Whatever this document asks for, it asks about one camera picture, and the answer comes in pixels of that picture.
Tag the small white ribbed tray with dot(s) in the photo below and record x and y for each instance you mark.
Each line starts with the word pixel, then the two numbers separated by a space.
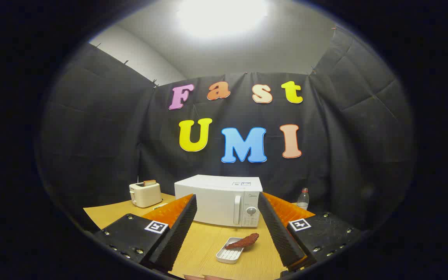
pixel 228 256

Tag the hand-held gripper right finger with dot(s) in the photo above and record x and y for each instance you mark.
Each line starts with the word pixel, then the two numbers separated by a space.
pixel 280 233

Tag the toasted bread slice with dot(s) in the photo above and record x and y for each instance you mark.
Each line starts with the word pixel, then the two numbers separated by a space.
pixel 149 182

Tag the cream bread toaster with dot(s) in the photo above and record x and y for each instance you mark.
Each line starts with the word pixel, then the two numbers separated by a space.
pixel 146 195

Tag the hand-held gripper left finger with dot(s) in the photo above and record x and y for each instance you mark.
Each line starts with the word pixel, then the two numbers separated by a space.
pixel 177 233

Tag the white toaster oven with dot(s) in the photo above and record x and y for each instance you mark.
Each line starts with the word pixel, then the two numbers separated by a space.
pixel 216 198

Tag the reddish brown fried food piece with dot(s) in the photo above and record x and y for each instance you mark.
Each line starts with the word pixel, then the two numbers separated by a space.
pixel 243 242

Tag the clear plastic water bottle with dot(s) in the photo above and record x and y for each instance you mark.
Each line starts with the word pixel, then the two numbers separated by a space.
pixel 303 201

